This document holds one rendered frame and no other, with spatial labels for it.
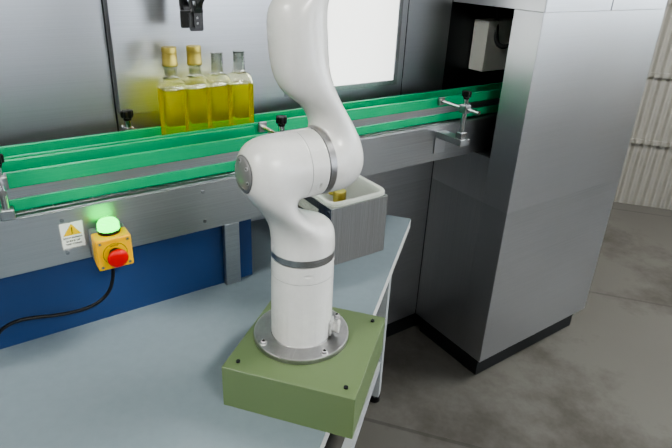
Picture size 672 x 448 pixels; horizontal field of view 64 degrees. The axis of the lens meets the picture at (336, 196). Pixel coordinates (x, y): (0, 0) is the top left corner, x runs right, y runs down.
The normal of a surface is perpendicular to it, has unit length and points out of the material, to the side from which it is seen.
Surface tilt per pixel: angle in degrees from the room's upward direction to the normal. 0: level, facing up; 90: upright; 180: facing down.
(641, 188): 90
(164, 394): 0
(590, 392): 0
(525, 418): 0
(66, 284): 90
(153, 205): 90
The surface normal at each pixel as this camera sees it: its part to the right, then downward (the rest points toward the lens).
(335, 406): -0.29, 0.38
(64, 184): 0.56, 0.36
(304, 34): 0.28, 0.27
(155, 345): 0.04, -0.91
